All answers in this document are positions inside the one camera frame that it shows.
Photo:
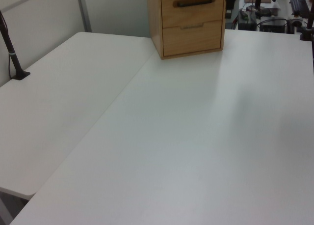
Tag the black pole with round base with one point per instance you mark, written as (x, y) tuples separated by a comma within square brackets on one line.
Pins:
[(258, 0)]

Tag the dark device with green part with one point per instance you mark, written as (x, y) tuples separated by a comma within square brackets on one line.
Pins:
[(247, 19)]

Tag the grey metal partition post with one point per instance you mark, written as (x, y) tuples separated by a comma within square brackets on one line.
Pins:
[(84, 11)]

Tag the black keyboard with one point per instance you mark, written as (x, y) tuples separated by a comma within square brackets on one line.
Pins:
[(299, 5)]

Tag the wooden two-drawer cabinet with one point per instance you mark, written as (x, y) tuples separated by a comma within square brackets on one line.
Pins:
[(155, 26)]

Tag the black clamp stand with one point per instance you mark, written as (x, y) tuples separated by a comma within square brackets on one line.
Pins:
[(308, 26)]

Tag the black camera stand pole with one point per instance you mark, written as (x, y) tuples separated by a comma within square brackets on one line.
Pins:
[(11, 53)]

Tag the black box device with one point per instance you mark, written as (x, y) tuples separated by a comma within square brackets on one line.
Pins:
[(272, 26)]

